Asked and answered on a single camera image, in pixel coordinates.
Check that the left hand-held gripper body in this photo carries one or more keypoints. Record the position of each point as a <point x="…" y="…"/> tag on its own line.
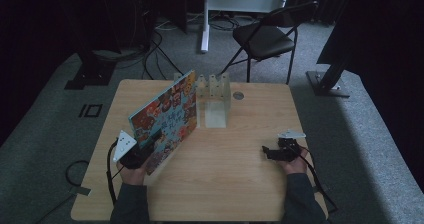
<point x="125" y="145"/>

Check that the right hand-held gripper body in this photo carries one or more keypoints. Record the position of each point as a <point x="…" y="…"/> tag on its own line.
<point x="288" y="150"/>

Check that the colourful picture book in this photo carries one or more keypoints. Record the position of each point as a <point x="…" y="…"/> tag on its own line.
<point x="166" y="117"/>

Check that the clear acrylic book rack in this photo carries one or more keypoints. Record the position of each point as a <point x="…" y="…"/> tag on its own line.
<point x="216" y="94"/>

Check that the person's right hand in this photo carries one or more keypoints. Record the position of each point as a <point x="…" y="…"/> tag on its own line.
<point x="295" y="166"/>

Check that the person's left hand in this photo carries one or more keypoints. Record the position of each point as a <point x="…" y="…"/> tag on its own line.
<point x="133" y="175"/>

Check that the round metal table grommet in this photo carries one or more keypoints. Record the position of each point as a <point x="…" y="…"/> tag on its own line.
<point x="238" y="95"/>

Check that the grey tape patch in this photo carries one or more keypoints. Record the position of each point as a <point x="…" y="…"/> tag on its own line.
<point x="80" y="190"/>

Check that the black stand with square base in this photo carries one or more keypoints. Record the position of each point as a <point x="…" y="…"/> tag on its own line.
<point x="91" y="72"/>

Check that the black slanted stand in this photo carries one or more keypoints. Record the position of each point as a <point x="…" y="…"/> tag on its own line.
<point x="328" y="80"/>

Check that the black folding chair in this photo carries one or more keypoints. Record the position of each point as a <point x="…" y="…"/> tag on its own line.
<point x="263" y="39"/>

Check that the white metal stand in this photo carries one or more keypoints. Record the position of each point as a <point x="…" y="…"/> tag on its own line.
<point x="233" y="3"/>

